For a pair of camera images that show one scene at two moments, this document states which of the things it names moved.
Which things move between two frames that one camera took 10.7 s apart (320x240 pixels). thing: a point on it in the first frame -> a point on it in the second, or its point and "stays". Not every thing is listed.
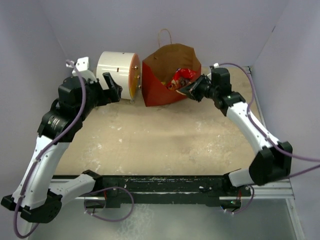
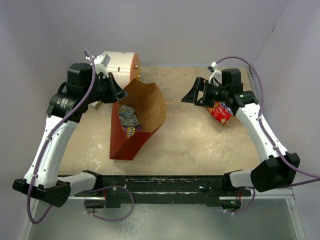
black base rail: [115, 189] stays
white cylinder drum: [124, 67] stays
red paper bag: [172, 68] -> [136, 117]
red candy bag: [182, 76] -> [221, 111]
